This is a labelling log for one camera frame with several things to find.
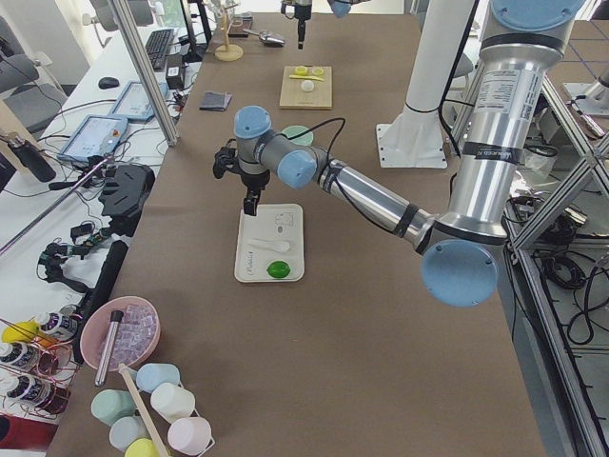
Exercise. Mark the near teach pendant tablet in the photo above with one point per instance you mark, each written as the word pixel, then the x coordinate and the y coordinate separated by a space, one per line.
pixel 97 135

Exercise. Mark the green plastic cup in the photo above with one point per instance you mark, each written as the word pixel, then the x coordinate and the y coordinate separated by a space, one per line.
pixel 110 405

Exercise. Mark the black keyboard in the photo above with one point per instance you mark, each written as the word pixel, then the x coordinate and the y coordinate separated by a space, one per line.
pixel 156 47

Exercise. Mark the white rectangular tray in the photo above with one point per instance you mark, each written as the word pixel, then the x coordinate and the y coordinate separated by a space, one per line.
pixel 273 222

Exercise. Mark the black water bottle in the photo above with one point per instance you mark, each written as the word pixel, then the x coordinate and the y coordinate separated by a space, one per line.
pixel 31 157

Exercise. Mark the yellow plastic knife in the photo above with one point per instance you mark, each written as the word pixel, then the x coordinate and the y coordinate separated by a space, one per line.
pixel 306 77

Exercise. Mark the grey folded cloth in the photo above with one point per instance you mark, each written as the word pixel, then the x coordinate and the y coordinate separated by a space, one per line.
pixel 215 101

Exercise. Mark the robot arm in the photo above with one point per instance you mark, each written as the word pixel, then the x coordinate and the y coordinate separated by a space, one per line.
pixel 393 81
pixel 339 8

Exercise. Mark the wooden stick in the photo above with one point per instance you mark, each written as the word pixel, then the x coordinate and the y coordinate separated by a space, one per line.
pixel 141 406

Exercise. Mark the pink bowl with ice cubes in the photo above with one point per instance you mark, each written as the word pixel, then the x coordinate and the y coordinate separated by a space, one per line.
pixel 137 337

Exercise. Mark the pale blue plastic cup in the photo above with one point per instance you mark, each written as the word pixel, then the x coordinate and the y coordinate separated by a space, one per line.
pixel 125 431

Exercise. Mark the green lime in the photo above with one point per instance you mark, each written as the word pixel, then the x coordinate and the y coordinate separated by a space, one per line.
pixel 278 269

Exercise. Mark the white steamed bun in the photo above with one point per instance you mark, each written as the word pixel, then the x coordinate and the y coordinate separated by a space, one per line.
pixel 307 86

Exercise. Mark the metal tube tool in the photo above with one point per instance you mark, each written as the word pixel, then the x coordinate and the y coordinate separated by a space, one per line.
pixel 101 375

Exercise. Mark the pink plastic cup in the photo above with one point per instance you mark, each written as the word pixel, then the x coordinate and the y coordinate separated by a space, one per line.
pixel 190 435

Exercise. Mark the yellow plastic cup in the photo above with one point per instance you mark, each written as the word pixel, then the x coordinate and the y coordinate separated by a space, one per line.
pixel 142 447

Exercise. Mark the white ceramic spoon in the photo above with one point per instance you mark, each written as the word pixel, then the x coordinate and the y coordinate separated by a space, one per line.
pixel 277 246

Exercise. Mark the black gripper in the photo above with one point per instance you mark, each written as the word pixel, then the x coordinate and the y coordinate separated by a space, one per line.
pixel 254 181
pixel 301 22

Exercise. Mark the teach pendant tablet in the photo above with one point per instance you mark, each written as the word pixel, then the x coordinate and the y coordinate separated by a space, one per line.
pixel 97 135
pixel 133 103

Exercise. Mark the metal scoop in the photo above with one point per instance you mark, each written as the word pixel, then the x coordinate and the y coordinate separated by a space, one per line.
pixel 267 37

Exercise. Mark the black bar device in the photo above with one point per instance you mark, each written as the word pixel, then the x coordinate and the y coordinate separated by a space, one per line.
pixel 99 295

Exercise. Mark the wooden mug tree stand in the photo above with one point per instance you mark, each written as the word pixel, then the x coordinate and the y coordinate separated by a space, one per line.
pixel 227 52

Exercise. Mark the aluminium frame post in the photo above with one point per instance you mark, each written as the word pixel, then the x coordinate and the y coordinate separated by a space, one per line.
pixel 136 49

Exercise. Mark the black computer mouse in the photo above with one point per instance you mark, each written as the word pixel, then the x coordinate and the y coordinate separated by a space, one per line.
pixel 108 82

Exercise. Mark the far teach pendant tablet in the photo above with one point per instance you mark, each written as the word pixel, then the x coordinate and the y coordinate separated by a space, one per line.
pixel 133 103

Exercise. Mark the wooden cutting board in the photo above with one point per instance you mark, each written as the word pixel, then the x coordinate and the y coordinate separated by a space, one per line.
pixel 292 97

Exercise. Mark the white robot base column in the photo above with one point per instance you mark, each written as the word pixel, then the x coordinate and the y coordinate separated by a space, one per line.
pixel 414 138

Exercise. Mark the white plastic cup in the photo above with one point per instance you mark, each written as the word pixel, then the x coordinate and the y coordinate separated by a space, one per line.
pixel 172 402

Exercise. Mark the mint green bowl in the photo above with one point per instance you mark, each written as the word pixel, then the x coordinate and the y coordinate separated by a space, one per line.
pixel 300 135

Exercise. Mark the black plastic device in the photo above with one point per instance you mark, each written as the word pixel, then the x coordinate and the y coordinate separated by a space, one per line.
pixel 125 191

